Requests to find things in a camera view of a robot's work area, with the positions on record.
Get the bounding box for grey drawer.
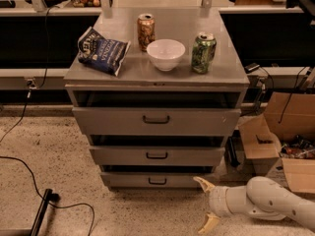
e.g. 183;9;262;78
100;172;216;189
73;107;240;137
90;146;224;166

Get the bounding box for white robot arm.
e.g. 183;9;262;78
194;176;315;234

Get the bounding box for orange soda can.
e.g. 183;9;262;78
137;14;156;51

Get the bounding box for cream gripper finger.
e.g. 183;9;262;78
198;212;220;234
193;176;215;193

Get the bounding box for grey middle drawer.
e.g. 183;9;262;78
90;146;224;166

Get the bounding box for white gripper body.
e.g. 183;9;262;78
209;186;232;217

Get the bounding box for white bowl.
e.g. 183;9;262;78
147;39;186;71

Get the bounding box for grey metal drawer cabinet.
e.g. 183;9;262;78
65;8;249;174

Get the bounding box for cardboard box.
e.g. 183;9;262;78
238;92;315;194

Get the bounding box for grey top drawer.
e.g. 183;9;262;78
73;107;240;137

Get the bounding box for snack packets in box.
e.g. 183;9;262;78
281;135;315;159

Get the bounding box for small black device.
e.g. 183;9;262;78
244;63;260;73

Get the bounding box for green soda can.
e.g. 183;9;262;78
191;32;217;74

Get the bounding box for blue chip bag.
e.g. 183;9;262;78
78;27;131;76

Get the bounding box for black metal stand leg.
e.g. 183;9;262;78
0;188;61;236

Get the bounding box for black hanging cable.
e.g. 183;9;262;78
0;6;53;144

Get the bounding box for black floor cable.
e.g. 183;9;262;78
0;154;96;236

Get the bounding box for grey bottom drawer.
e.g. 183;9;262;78
100;172;216;189

